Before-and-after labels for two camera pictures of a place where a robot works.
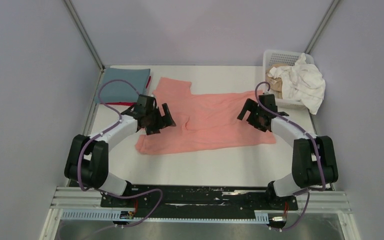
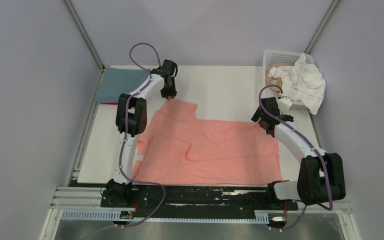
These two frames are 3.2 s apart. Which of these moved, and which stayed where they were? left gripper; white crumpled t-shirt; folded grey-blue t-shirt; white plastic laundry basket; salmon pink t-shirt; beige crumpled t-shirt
Moved: left gripper; salmon pink t-shirt
Stayed: folded grey-blue t-shirt; beige crumpled t-shirt; white crumpled t-shirt; white plastic laundry basket
